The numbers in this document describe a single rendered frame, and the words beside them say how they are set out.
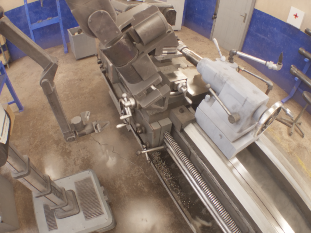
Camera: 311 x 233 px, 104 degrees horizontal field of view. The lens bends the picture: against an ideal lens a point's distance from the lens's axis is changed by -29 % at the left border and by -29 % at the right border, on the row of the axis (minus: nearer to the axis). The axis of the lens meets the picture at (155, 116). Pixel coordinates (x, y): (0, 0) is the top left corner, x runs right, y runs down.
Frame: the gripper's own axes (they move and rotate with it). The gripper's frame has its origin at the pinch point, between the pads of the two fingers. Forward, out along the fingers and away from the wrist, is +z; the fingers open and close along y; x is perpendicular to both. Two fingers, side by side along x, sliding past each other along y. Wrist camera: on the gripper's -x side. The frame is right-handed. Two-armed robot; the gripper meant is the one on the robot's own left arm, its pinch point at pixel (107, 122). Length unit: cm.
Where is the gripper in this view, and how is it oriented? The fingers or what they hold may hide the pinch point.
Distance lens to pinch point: 103.9
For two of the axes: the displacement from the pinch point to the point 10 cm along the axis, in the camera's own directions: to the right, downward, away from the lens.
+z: 8.8, -3.0, 3.7
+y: -3.9, -0.1, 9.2
